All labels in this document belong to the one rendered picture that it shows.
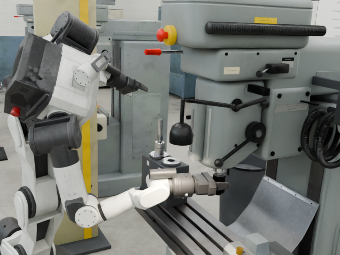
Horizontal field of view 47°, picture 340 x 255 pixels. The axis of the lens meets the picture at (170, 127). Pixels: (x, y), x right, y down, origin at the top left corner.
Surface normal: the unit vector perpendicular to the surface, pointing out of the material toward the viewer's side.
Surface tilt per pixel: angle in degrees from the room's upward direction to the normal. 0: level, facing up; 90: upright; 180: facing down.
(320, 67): 90
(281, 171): 90
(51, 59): 57
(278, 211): 62
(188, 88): 90
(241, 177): 94
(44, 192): 80
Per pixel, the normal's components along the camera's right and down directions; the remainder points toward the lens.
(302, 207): -0.78, -0.34
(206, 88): -0.88, 0.09
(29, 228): 0.69, 0.33
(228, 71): 0.47, 0.26
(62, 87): 0.61, -0.34
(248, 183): -0.07, 0.33
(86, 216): 0.18, 0.24
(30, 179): -0.71, 0.17
